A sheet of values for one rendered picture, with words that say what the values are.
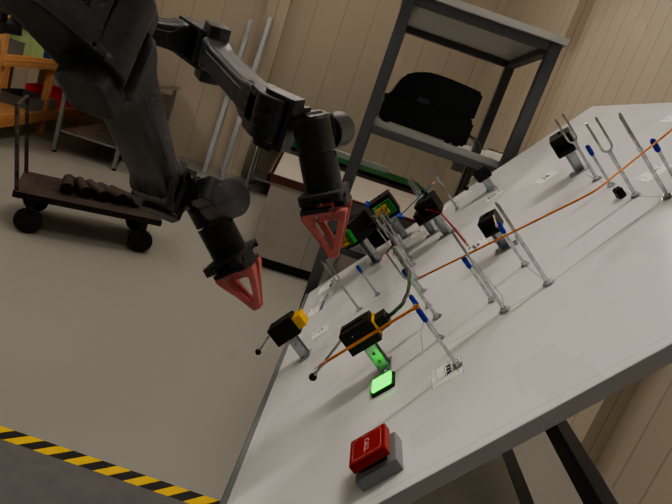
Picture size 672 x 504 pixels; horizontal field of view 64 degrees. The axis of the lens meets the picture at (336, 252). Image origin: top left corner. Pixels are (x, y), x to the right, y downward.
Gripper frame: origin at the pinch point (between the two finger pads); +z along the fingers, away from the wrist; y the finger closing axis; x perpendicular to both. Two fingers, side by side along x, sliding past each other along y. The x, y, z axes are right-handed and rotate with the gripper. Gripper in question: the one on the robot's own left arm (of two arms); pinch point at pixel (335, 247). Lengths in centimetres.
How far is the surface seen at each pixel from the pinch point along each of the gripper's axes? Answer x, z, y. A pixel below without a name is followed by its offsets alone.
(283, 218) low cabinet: 96, 55, 343
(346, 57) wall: 59, -90, 735
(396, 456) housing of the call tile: -7.1, 18.1, -27.2
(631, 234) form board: -41.7, 3.6, -2.7
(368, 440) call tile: -3.9, 17.5, -24.7
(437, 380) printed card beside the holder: -12.7, 17.1, -13.0
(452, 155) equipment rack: -26, 0, 94
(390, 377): -5.7, 19.5, -6.5
